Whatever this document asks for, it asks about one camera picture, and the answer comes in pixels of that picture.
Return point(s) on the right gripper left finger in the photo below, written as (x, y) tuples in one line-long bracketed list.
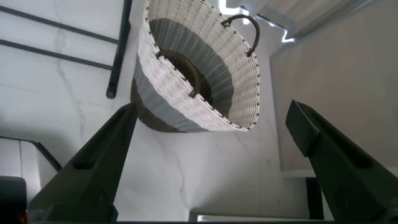
[(90, 174)]

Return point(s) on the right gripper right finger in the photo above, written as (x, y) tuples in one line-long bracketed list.
[(357, 186)]

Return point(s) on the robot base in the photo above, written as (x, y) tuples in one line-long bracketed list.
[(12, 155)]

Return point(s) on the white laundry basket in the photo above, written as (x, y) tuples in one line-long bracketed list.
[(174, 84)]

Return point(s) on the black clothes rack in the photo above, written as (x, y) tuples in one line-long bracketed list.
[(119, 46)]

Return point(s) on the white curtain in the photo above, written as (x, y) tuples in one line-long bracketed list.
[(311, 12)]

